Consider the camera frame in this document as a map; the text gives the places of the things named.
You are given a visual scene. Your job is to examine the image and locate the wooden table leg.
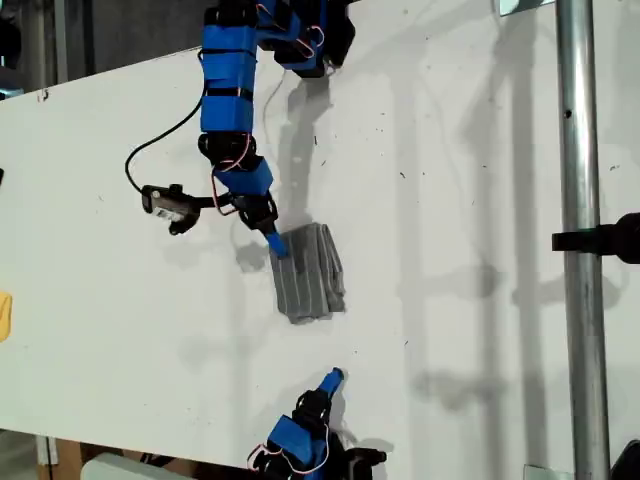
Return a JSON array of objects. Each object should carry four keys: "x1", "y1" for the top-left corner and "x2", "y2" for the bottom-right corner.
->
[{"x1": 55, "y1": 439, "x2": 84, "y2": 480}]

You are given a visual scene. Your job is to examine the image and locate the black clamp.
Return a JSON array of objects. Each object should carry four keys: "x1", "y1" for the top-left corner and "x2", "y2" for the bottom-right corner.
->
[{"x1": 551, "y1": 212, "x2": 640, "y2": 265}]

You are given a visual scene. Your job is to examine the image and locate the yellow object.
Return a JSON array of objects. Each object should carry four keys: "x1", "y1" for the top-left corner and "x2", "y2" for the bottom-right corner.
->
[{"x1": 0, "y1": 290, "x2": 14, "y2": 344}]

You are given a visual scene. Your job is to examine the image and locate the grey white-striped towel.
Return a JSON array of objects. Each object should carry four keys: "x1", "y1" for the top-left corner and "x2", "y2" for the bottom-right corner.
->
[{"x1": 268, "y1": 222, "x2": 348, "y2": 326}]

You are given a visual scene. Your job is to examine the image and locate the black rounded object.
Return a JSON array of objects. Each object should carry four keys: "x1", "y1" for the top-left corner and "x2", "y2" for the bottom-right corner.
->
[{"x1": 609, "y1": 439, "x2": 640, "y2": 480}]

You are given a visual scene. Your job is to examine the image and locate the steel post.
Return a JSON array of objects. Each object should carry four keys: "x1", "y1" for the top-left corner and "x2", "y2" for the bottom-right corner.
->
[{"x1": 554, "y1": 0, "x2": 613, "y2": 480}]

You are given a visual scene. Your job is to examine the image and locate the black camera stalk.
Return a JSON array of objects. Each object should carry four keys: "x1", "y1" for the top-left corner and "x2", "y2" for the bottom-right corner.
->
[{"x1": 188, "y1": 194, "x2": 237, "y2": 214}]

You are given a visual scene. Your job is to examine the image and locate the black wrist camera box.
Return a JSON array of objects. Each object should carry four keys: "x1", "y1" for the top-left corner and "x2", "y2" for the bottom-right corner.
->
[
  {"x1": 140, "y1": 183, "x2": 202, "y2": 237},
  {"x1": 344, "y1": 446, "x2": 388, "y2": 479}
]

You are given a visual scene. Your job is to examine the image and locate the black camera cable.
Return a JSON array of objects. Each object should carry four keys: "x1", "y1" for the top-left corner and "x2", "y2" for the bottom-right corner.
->
[{"x1": 124, "y1": 93, "x2": 207, "y2": 195}]

